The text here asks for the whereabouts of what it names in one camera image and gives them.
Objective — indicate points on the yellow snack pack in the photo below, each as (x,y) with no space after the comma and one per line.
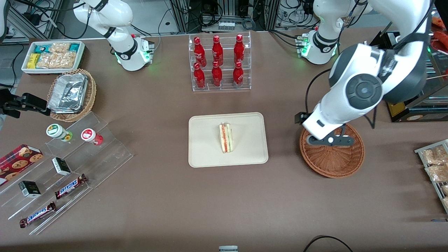
(33,60)

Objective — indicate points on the small grey device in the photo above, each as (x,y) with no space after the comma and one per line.
(228,249)

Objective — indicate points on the clear cracker snack pack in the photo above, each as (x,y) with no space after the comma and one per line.
(446,203)
(435,155)
(445,189)
(437,173)

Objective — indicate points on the red cola bottle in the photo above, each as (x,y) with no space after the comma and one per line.
(238,75)
(239,49)
(199,77)
(199,52)
(217,76)
(217,50)

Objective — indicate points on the beige plastic tray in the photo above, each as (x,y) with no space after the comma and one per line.
(206,140)

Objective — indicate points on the black food warmer appliance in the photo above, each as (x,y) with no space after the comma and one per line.
(397,112)

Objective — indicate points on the clear acrylic bottle rack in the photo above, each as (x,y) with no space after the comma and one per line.
(227,87)

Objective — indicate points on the small black box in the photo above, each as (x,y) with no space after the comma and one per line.
(61,166)
(29,189)

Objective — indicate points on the white power strip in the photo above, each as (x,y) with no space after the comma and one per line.
(226,26)

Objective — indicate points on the red lid white cup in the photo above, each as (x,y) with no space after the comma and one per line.
(89,135)

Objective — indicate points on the white rectangular snack bin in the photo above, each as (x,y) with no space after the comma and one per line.
(52,71)

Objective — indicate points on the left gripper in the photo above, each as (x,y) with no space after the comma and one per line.
(297,118)

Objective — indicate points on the triangular sandwich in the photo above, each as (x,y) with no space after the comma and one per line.
(225,138)

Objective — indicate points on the green lid white cup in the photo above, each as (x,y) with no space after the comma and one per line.
(56,131)

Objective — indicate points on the clear rice cracker pack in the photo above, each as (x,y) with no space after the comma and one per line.
(47,61)
(60,47)
(67,60)

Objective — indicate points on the red tartan cookie box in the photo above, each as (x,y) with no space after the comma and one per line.
(17,162)

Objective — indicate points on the clear acrylic step display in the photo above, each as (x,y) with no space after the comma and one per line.
(101,157)

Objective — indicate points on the steel warmer pan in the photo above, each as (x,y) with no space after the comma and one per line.
(439,89)

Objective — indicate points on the light wicker basket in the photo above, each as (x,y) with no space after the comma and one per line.
(91,94)

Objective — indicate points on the Snickers chocolate bar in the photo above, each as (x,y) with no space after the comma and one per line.
(70,186)
(37,214)

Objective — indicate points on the aluminium foil container stack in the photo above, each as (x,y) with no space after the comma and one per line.
(68,92)

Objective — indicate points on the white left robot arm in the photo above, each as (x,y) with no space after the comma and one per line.
(364,91)

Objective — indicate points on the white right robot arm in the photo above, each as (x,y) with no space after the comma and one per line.
(115,17)

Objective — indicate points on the teal snack pack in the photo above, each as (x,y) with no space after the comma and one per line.
(42,48)
(74,47)

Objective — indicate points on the brown wicker basket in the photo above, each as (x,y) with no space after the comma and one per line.
(332,161)

